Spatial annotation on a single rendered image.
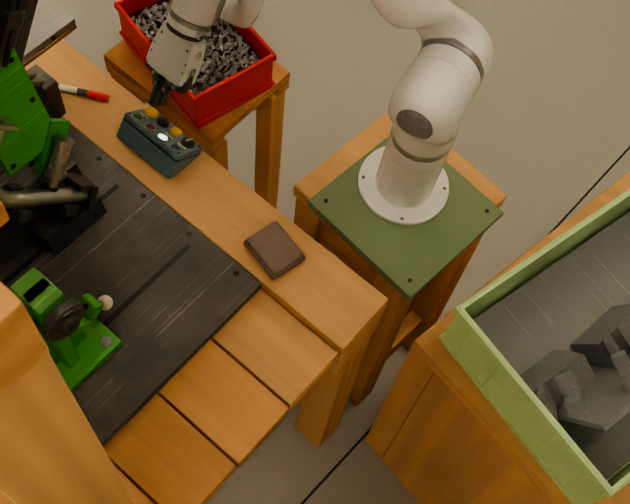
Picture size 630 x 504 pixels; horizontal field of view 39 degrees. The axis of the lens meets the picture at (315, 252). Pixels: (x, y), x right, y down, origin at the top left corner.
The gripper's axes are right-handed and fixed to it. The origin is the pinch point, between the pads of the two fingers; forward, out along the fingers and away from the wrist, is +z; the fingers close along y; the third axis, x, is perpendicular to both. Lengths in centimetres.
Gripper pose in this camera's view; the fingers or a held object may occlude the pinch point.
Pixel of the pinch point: (158, 96)
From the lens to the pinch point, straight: 183.2
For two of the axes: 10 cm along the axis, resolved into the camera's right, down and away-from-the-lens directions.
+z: -4.3, 7.5, 5.1
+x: -4.9, 2.8, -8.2
